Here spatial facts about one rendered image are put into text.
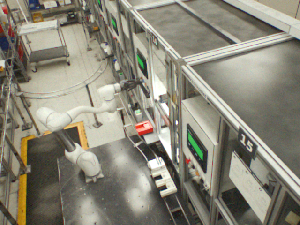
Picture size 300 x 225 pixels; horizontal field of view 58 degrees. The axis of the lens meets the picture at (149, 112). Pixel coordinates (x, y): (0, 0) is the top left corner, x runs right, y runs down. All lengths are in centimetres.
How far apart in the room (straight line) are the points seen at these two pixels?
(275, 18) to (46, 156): 336
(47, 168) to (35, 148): 49
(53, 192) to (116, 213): 139
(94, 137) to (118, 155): 135
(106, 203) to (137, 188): 31
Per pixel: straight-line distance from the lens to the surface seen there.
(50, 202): 369
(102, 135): 424
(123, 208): 257
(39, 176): 402
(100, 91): 254
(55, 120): 229
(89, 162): 266
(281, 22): 209
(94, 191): 274
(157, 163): 250
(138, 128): 286
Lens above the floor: 284
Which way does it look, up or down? 39 degrees down
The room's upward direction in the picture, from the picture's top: 7 degrees counter-clockwise
